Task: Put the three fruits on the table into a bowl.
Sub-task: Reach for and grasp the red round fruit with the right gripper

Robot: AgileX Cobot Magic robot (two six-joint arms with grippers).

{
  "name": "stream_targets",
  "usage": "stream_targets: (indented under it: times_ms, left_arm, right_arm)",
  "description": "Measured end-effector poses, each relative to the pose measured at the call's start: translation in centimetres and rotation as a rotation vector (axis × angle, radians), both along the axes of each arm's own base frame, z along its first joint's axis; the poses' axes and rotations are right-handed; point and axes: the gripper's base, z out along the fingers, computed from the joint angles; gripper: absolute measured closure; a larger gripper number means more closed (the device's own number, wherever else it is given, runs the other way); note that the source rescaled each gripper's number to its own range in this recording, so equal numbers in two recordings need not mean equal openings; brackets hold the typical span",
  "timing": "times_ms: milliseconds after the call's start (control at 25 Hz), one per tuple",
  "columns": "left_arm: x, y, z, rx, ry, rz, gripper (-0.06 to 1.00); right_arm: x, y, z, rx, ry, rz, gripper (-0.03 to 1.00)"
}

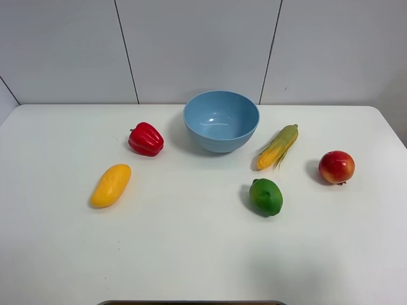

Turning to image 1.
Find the green lime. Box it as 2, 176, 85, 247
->
249, 179, 283, 217

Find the corn cob with husk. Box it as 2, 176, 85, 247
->
256, 124, 299, 171

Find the red apple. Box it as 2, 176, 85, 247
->
318, 151, 355, 185

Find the red bell pepper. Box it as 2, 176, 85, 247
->
128, 122, 164, 157

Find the light blue plastic bowl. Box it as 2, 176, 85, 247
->
183, 91, 260, 153

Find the yellow mango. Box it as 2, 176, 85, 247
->
90, 164, 132, 208

